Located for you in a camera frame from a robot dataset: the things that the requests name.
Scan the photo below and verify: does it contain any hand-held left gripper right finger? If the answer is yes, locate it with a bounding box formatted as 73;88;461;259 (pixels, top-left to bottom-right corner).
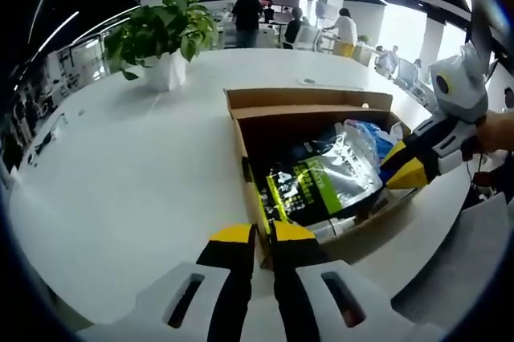
268;220;447;342

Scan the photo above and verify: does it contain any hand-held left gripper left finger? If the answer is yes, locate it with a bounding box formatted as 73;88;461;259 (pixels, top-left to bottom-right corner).
79;222;260;342

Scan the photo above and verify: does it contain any blue soft tissue packet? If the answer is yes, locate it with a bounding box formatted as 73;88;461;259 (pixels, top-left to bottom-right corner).
343;118;398;167

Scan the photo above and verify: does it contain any white printed carton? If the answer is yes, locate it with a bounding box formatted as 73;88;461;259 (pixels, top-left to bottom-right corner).
311;215;359;238

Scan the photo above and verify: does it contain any silver black green soft pouch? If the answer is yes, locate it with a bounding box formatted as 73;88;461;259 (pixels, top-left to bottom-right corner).
263;124;385;225

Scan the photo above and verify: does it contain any brown cardboard shoe box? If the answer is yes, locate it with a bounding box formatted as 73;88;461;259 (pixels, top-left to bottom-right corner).
223;87;421;270

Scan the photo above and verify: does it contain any potted green plant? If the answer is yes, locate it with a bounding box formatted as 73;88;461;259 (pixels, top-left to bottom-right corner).
103;0;220;92

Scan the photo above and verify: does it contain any thin dark gripper cable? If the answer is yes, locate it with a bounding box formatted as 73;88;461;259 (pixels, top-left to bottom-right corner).
469;151;489;190

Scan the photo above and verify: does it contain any white table cable cover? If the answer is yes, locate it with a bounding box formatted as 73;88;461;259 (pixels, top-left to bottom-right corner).
295;75;365;90

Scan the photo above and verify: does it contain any black cable plug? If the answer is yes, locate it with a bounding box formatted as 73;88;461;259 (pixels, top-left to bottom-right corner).
23;114;68;167

